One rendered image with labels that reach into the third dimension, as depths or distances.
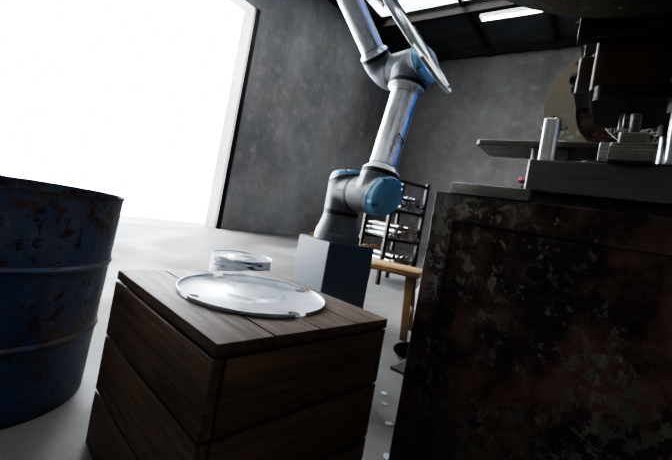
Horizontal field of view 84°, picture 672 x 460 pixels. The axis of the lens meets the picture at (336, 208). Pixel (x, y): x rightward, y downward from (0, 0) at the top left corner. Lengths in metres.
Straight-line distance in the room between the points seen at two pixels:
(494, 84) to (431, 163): 1.98
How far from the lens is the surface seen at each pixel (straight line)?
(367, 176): 1.09
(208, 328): 0.57
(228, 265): 1.77
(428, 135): 8.56
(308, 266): 1.19
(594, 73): 0.99
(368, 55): 1.30
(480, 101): 8.43
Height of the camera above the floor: 0.54
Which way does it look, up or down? 1 degrees up
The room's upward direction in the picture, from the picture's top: 10 degrees clockwise
